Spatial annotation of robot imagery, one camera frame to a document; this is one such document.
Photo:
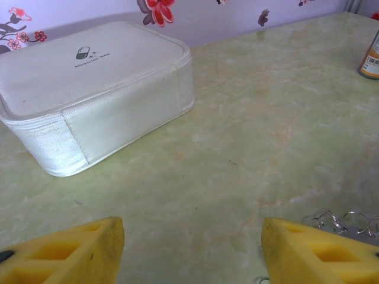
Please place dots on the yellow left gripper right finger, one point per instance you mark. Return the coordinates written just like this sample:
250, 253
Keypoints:
311, 260

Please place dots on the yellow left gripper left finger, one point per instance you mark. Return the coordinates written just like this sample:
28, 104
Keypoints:
74, 260

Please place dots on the white square box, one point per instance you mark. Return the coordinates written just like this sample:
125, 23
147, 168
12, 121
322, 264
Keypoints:
89, 88

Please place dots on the orange capped pill bottle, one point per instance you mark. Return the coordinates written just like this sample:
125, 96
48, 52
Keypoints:
370, 59

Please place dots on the aluminium frame post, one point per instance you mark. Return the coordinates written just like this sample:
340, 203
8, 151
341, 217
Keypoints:
352, 6

